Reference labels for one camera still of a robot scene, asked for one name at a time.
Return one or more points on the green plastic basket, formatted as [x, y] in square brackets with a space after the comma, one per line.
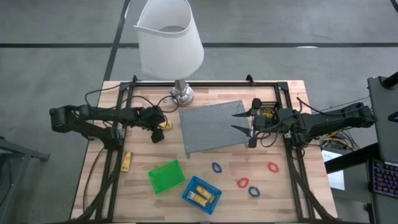
[166, 176]

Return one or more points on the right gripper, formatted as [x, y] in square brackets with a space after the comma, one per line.
[259, 121]

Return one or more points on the white paper sheet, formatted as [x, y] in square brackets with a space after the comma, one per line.
[335, 180]

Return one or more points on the yellow rubber band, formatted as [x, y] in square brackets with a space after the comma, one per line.
[271, 114]
[273, 109]
[266, 110]
[269, 117]

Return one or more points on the red rubber band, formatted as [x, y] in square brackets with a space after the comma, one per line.
[269, 167]
[239, 183]

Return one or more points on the backlit keyboard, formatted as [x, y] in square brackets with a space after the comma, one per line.
[385, 179]

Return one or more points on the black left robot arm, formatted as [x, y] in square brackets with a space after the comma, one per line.
[102, 113]

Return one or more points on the grey perforated metal shelf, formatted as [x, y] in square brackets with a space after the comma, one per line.
[214, 127]

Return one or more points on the grey metal bracket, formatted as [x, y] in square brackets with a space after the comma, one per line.
[287, 135]

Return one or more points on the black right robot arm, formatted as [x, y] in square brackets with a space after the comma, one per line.
[326, 119]

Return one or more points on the black plastic basket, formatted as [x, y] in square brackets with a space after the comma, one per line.
[264, 104]

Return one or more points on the blue rubber band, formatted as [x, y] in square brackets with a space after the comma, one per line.
[213, 167]
[249, 191]

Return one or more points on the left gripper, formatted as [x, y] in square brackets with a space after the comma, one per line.
[154, 118]

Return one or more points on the blue plastic basket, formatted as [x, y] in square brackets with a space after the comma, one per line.
[214, 203]

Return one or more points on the black aluminium table frame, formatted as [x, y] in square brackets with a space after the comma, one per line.
[202, 84]

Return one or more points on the grey metal cart frame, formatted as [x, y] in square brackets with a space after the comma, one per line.
[25, 152]

